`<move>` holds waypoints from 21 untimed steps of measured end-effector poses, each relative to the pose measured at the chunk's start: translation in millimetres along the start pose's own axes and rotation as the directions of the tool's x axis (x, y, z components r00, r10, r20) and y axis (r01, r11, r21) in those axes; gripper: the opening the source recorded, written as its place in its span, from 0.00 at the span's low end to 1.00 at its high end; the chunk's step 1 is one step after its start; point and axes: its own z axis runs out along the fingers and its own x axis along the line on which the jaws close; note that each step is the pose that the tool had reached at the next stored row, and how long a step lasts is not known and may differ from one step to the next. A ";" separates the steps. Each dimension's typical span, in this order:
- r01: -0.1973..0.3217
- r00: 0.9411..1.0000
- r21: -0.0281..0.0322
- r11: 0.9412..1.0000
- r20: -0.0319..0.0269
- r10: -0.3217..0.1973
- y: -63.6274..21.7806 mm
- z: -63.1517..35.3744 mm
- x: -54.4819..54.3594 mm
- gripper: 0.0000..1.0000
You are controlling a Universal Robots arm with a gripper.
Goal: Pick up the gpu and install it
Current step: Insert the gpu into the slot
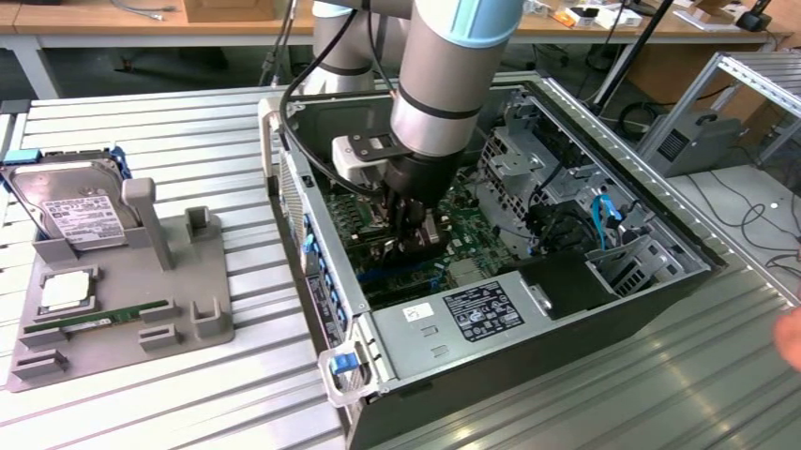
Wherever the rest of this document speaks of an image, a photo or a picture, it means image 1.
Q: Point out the grey parts rack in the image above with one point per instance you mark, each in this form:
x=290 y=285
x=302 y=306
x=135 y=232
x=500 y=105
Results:
x=126 y=290

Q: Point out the grey metal drive cage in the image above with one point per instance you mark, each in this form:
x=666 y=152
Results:
x=513 y=164

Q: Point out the green motherboard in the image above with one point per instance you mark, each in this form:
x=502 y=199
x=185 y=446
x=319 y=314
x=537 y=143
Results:
x=464 y=229

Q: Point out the CPU socket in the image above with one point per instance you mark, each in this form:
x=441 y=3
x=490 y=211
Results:
x=375 y=218

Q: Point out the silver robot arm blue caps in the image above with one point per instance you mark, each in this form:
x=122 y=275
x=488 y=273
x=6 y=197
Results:
x=438 y=70

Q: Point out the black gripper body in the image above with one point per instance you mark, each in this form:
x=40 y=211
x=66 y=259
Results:
x=426 y=178

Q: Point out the wooden desk white frame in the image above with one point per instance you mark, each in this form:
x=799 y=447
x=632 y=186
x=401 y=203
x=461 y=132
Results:
x=538 y=29
x=75 y=25

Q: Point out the silver CPU chip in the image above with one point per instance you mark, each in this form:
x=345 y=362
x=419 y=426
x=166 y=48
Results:
x=63 y=290

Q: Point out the blue plastic disk rail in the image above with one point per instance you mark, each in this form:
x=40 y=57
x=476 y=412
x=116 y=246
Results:
x=119 y=164

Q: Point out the grey power supply unit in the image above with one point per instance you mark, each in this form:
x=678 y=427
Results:
x=426 y=337

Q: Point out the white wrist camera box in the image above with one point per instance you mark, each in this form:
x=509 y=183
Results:
x=350 y=164

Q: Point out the turquoise plastic tab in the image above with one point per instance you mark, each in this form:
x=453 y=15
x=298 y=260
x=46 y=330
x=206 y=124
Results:
x=19 y=157

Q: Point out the cardboard box on desk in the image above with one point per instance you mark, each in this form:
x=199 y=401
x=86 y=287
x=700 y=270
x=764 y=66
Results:
x=238 y=9

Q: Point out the small orange box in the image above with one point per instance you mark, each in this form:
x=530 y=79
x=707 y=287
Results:
x=564 y=16

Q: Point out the small black device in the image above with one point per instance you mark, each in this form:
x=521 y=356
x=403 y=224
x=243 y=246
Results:
x=751 y=21

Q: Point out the black plastic shroud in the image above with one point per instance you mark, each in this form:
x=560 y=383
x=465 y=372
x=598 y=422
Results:
x=564 y=281

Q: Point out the aluminium profile frame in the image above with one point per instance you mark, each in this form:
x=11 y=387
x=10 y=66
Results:
x=760 y=63

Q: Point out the small white box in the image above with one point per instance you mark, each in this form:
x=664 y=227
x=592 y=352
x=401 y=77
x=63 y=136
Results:
x=616 y=19

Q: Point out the black stand pole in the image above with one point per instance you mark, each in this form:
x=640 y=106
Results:
x=634 y=51

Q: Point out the silver hard disk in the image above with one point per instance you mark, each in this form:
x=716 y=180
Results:
x=82 y=215

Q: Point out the metal disk bay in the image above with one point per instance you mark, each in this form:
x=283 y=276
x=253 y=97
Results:
x=632 y=267

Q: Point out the bare person hand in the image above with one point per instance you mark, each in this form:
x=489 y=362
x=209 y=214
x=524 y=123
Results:
x=789 y=340

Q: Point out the black expansion slot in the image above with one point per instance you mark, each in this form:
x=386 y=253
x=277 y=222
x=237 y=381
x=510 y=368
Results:
x=397 y=289

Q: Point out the grey computer tower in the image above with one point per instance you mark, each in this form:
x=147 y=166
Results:
x=694 y=150

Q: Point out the open black PC case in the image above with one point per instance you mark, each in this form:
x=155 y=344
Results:
x=401 y=417

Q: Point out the green RAM stick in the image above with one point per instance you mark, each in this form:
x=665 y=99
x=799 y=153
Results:
x=94 y=320

